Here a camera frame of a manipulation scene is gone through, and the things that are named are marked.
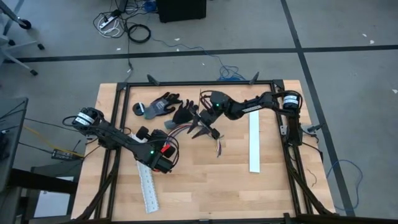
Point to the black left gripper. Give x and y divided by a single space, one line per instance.
143 132

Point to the black power adapter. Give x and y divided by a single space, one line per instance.
115 13

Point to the grey castor leg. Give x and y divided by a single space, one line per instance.
25 24

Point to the small black hub box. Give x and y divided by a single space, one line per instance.
63 154

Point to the silver mounting bracket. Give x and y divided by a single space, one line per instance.
283 130

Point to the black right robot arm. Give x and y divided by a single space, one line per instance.
255 105

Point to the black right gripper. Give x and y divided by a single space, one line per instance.
207 117

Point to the white power strip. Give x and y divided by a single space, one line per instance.
107 22

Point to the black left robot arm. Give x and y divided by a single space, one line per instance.
118 140

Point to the flat white duct cover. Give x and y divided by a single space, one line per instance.
255 146

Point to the white panel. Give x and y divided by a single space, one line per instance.
53 202

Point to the black side desk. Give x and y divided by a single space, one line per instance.
12 140

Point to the grey office chair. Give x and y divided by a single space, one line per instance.
3 46

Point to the black knit work glove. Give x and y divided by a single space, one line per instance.
182 115

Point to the black glove with grey back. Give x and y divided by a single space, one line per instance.
161 105

